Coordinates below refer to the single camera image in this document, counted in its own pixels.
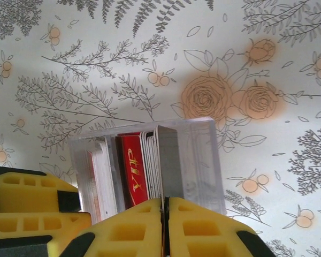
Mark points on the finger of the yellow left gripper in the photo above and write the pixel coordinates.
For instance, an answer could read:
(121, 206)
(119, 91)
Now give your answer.
(21, 230)
(21, 198)

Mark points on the stack of white cards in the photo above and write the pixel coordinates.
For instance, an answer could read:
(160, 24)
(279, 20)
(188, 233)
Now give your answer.
(101, 182)

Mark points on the red gold-print card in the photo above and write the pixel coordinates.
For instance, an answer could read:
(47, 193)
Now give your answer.
(133, 166)

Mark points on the grey silver card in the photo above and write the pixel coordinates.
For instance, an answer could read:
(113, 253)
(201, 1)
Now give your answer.
(171, 160)

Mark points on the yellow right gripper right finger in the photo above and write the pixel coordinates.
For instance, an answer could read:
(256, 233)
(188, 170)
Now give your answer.
(208, 235)

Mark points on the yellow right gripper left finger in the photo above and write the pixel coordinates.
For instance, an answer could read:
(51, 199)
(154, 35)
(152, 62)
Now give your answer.
(123, 235)

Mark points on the red item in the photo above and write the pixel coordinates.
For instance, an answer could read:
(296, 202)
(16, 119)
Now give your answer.
(203, 160)

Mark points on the white plastic card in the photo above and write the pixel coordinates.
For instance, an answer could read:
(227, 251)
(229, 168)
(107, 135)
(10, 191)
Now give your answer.
(149, 160)

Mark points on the floral patterned table cover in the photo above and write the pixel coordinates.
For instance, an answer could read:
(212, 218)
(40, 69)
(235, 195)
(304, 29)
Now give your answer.
(69, 80)

